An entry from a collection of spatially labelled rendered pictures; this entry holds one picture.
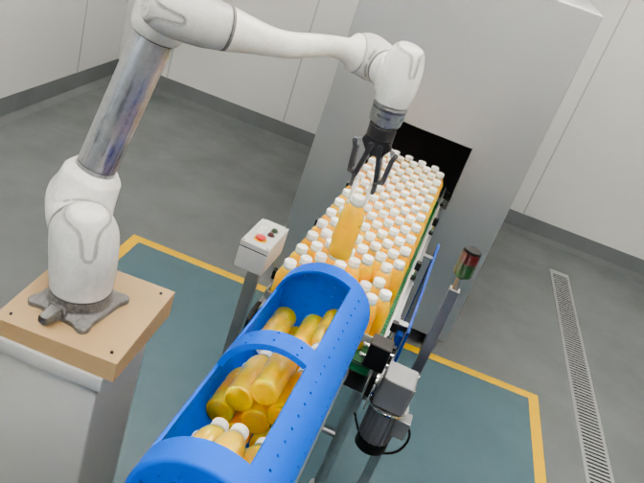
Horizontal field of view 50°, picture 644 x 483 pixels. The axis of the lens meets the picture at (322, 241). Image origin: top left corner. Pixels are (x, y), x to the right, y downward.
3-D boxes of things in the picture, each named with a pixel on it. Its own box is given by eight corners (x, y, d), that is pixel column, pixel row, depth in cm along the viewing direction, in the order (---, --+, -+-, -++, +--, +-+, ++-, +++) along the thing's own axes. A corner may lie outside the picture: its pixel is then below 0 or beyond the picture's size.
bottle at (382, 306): (359, 330, 235) (379, 286, 226) (379, 339, 233) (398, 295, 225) (353, 339, 229) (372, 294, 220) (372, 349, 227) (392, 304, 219)
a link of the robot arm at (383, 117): (402, 114, 173) (395, 135, 176) (411, 105, 181) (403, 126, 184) (370, 101, 175) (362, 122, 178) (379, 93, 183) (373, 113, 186)
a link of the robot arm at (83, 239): (48, 306, 163) (53, 229, 152) (44, 260, 177) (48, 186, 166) (119, 304, 170) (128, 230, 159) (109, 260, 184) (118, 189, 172)
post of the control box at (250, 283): (187, 465, 278) (250, 259, 233) (192, 459, 281) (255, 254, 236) (196, 470, 277) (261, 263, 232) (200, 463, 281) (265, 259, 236)
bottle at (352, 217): (321, 252, 200) (340, 195, 192) (336, 247, 205) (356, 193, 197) (338, 264, 197) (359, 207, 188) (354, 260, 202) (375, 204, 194)
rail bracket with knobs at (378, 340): (354, 366, 216) (364, 340, 211) (358, 354, 222) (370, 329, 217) (382, 379, 214) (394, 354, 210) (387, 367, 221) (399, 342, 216)
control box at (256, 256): (233, 264, 226) (241, 238, 221) (255, 241, 244) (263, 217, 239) (261, 277, 225) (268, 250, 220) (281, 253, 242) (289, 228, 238)
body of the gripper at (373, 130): (365, 121, 178) (355, 152, 183) (395, 133, 177) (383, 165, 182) (373, 113, 185) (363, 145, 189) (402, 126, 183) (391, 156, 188)
